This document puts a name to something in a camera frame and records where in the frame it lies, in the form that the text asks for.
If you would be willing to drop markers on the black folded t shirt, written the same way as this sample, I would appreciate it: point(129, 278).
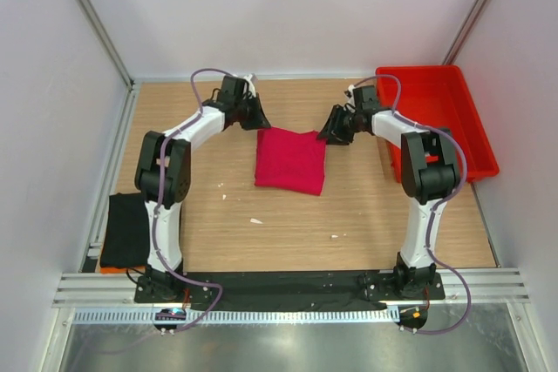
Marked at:
point(126, 242)

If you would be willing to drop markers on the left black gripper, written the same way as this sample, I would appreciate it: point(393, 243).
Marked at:
point(259, 120)

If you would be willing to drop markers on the right aluminium corner post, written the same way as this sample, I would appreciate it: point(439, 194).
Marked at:
point(472, 17)

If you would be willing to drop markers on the slotted grey cable duct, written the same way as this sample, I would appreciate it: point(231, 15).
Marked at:
point(171, 316)

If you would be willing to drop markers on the left aluminium corner post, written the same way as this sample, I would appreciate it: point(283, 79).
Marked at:
point(102, 35)

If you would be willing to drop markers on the red plastic bin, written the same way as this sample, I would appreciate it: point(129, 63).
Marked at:
point(438, 95)

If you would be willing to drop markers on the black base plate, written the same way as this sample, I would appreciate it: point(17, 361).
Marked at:
point(306, 291)

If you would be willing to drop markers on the magenta t shirt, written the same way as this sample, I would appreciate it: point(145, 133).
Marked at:
point(289, 160)

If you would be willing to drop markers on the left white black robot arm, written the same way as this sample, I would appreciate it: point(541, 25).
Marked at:
point(163, 177)

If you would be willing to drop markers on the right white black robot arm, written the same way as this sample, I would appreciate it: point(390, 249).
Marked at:
point(429, 174)

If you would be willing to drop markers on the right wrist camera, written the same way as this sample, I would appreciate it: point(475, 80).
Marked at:
point(363, 98)

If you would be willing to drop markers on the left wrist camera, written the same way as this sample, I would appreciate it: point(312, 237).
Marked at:
point(236, 90)

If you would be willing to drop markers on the aluminium corner post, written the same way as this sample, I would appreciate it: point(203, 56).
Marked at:
point(102, 35)
point(472, 17)

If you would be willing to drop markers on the orange folded t shirt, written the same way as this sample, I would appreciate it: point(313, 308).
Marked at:
point(115, 270)

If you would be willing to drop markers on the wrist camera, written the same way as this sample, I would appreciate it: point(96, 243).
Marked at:
point(236, 90)
point(363, 98)

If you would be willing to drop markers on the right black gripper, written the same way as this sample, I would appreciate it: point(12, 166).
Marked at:
point(332, 128)

